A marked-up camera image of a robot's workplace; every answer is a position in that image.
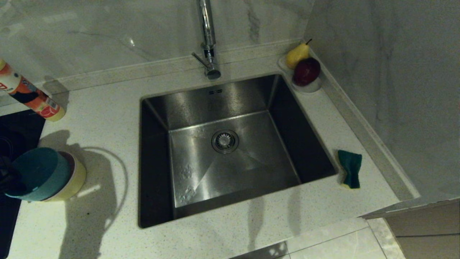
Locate green and yellow sponge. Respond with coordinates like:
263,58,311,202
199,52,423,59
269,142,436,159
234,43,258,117
337,150,363,190

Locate small white dish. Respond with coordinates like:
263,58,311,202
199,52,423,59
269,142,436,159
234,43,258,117
278,55,323,94

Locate yellow plastic bowl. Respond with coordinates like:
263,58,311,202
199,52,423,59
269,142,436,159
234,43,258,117
43,153,87,202

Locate beige wooden cabinet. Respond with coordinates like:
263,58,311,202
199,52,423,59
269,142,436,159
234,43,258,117
359,198,460,259

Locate dark red apple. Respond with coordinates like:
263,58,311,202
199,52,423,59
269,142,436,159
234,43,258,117
292,58,322,87

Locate pink plastic bowl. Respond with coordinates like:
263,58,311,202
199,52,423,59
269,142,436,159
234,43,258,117
59,151,77,180

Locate chrome sink faucet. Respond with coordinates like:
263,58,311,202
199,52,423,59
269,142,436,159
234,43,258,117
191,0,222,80

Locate black induction cooktop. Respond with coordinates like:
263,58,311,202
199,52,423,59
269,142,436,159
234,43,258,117
0,110,46,259

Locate stainless steel sink basin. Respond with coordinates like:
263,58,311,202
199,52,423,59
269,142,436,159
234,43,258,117
138,74,339,229

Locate orange detergent bottle yellow cap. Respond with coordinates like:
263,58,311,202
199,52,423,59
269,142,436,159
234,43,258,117
0,59,66,122

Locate yellow pear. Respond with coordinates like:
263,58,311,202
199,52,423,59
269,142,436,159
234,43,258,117
286,39,313,70

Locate blue plastic bowl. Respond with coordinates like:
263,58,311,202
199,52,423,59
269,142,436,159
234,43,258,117
5,147,72,202

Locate round metal drain strainer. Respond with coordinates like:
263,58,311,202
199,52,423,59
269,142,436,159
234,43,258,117
211,129,240,154

